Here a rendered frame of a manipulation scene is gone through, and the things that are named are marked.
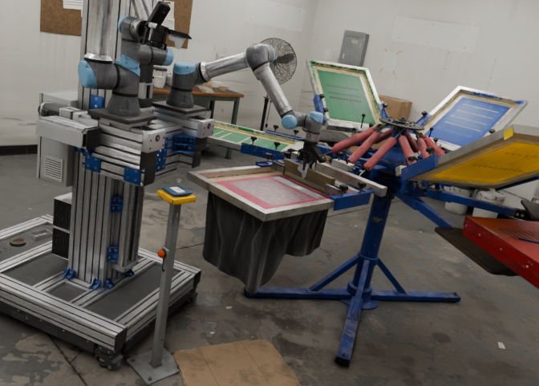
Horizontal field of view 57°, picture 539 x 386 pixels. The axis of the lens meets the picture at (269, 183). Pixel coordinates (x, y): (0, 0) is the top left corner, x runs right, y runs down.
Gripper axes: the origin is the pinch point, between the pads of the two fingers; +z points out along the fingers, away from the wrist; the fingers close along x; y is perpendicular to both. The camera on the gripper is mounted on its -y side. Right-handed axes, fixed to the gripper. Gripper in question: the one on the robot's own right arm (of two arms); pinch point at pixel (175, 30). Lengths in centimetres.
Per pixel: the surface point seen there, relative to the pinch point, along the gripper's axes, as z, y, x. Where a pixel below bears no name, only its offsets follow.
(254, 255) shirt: 3, 87, -68
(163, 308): -25, 128, -44
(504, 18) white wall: -116, -134, -502
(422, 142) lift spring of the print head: 2, 18, -189
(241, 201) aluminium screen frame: -2, 62, -54
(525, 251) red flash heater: 101, 43, -108
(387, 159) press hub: -18, 36, -188
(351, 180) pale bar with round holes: -5, 48, -137
